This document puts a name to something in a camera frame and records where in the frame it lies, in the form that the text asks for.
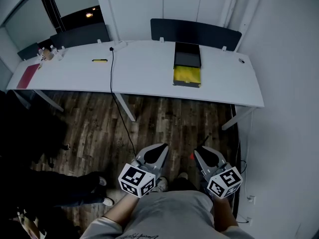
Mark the dark window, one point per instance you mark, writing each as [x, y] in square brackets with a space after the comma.
[82, 17]

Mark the white wall socket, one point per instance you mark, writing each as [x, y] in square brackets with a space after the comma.
[251, 199]
[248, 219]

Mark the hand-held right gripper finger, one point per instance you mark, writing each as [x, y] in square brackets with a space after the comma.
[201, 164]
[217, 156]

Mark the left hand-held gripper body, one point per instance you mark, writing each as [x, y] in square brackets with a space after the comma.
[135, 179]

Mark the large dark desk divider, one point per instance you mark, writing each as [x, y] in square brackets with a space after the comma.
[194, 32]

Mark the person's right forearm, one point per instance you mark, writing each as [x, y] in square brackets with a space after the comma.
[224, 214]

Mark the person's black trousers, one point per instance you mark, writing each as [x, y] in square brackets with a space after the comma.
[184, 184]

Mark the person's right white shoe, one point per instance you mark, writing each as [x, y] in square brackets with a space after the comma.
[182, 175]

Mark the black office chair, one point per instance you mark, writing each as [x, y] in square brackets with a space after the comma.
[27, 126]

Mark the person's left white shoe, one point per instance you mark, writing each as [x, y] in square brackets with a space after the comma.
[162, 184]

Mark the yellow-lined drawer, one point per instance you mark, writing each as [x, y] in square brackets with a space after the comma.
[187, 75]

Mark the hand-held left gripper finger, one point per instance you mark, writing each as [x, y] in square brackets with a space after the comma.
[147, 151]
[163, 159]

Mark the person's left forearm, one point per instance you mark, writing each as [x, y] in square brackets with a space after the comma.
[122, 211]

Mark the person's white shoe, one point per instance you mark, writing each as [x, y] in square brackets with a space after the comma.
[108, 201]
[102, 181]
[182, 175]
[162, 184]

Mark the yellow screwdriver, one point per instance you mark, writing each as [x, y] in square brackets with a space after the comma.
[99, 60]

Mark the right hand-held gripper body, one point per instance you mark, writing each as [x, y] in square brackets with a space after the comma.
[224, 182]

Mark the small dark desk gadget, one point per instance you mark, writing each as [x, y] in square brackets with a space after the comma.
[241, 60]

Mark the brown round container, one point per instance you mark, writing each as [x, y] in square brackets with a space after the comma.
[47, 55]

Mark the clear plastic bottle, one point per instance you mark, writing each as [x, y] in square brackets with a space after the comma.
[53, 50]

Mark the red folder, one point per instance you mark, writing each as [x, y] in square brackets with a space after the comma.
[28, 75]

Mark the white desk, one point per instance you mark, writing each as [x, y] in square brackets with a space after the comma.
[149, 71]
[67, 76]

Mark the small red floor object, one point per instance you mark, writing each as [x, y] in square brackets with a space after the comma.
[192, 155]

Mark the small dark desk divider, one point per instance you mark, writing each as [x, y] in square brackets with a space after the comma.
[28, 51]

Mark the person's grey shirt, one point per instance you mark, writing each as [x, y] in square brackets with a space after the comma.
[169, 218]

